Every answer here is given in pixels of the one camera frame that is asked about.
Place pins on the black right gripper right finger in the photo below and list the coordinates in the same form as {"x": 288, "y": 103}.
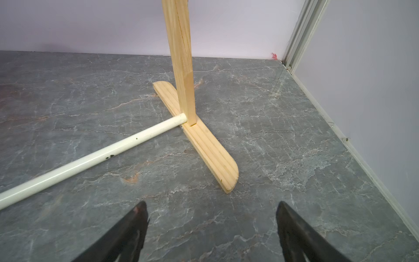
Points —
{"x": 300, "y": 242}

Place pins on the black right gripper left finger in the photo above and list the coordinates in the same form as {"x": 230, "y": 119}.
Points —
{"x": 123, "y": 242}

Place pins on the wooden drying rack frame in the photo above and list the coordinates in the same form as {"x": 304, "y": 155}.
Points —
{"x": 179, "y": 100}

